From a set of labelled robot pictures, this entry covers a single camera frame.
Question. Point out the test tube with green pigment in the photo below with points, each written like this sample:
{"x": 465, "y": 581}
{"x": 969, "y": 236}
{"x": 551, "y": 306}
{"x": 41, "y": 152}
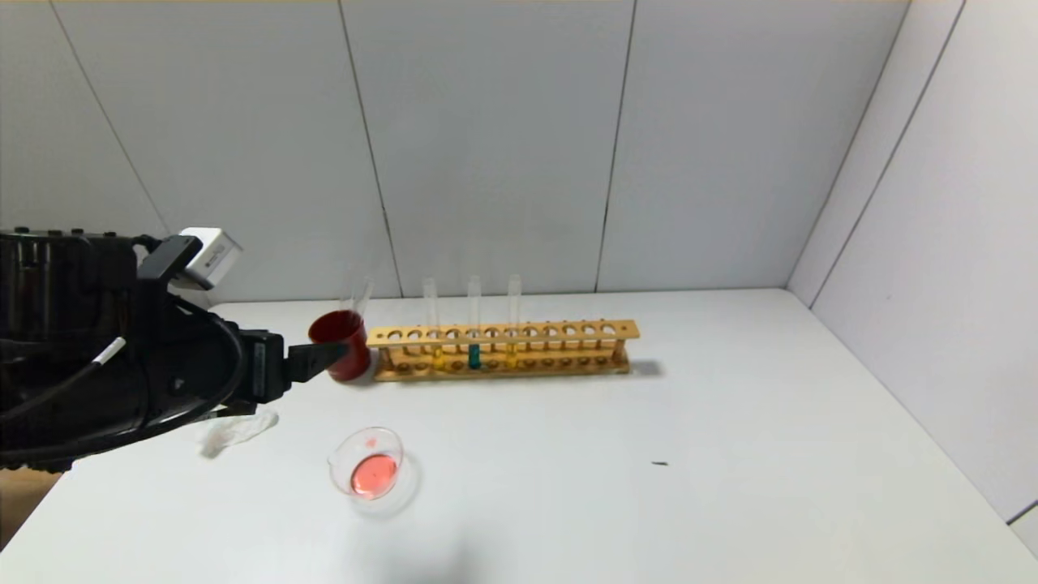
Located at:
{"x": 474, "y": 355}

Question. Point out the crumpled white tissue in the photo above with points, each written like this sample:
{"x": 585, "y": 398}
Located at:
{"x": 235, "y": 430}

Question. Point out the test tube with yellow pigment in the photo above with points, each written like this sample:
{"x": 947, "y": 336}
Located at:
{"x": 437, "y": 357}
{"x": 512, "y": 354}

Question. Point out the clear glass dish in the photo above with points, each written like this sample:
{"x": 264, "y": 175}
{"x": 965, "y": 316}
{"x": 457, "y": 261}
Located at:
{"x": 373, "y": 474}

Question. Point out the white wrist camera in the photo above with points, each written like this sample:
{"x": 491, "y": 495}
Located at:
{"x": 209, "y": 255}

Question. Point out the red cup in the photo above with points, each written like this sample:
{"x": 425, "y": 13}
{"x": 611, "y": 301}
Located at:
{"x": 349, "y": 365}

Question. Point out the test tube with red pigment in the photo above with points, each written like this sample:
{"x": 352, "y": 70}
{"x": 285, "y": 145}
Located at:
{"x": 363, "y": 298}

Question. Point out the wooden test tube rack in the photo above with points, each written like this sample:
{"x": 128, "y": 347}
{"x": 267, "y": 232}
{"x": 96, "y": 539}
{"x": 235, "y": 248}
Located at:
{"x": 503, "y": 333}

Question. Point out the empty glass test tube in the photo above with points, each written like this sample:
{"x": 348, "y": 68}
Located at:
{"x": 355, "y": 302}
{"x": 347, "y": 300}

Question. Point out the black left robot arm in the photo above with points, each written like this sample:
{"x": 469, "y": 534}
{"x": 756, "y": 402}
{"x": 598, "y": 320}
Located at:
{"x": 65, "y": 324}

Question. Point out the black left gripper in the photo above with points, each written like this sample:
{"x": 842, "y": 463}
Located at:
{"x": 268, "y": 365}

